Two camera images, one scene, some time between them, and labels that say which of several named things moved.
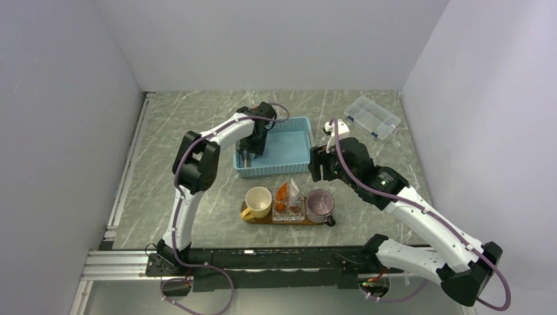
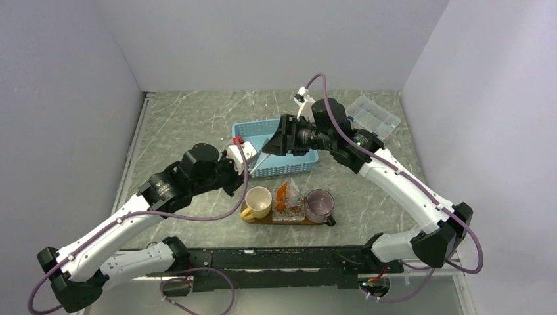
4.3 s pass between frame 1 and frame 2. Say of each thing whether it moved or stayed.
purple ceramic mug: stayed
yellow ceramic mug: stayed
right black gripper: moved
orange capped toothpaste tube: stayed
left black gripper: moved
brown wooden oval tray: stayed
